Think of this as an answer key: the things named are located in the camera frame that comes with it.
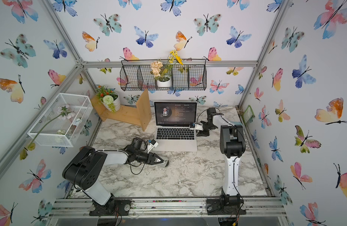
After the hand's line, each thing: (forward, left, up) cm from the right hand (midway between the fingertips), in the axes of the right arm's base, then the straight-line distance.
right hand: (200, 128), depth 105 cm
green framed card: (+14, -38, +2) cm, 40 cm away
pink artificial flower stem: (-17, +73, +32) cm, 82 cm away
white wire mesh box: (-21, +75, +28) cm, 83 cm away
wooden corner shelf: (+5, +45, +7) cm, 45 cm away
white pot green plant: (+5, +61, +21) cm, 65 cm away
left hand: (-28, +24, +3) cm, 37 cm away
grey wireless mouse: (-30, +22, +4) cm, 37 cm away
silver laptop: (+3, +20, +5) cm, 21 cm away
